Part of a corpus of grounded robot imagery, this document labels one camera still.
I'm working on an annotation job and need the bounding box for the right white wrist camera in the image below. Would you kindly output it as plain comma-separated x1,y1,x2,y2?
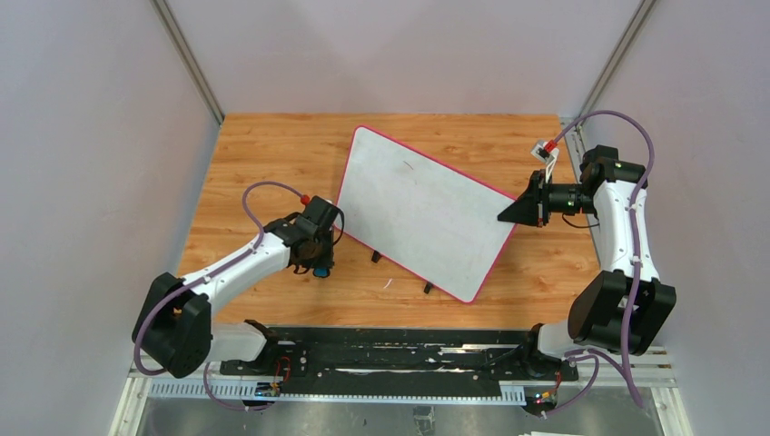
530,140,559,182

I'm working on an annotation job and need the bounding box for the blue black eraser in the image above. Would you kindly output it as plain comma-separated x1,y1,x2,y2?
312,266,331,279

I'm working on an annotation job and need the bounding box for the left aluminium corner post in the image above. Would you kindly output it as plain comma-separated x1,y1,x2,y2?
149,0,225,126

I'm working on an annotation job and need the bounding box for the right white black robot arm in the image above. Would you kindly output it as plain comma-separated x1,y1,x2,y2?
498,141,676,378

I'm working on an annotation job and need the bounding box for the right aluminium corner post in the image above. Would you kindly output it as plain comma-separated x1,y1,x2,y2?
578,0,658,116

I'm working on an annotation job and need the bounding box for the pink framed whiteboard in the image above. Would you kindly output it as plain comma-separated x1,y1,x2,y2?
336,125,516,303

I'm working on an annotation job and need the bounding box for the aluminium corner post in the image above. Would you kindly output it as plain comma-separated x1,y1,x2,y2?
578,0,658,116
149,0,225,126

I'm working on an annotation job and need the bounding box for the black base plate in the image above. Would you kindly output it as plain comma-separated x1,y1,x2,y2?
219,326,578,400

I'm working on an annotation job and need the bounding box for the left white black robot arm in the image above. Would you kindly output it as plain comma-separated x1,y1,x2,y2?
132,196,345,378

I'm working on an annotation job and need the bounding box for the white slotted cable duct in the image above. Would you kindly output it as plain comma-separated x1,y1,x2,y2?
147,379,528,406

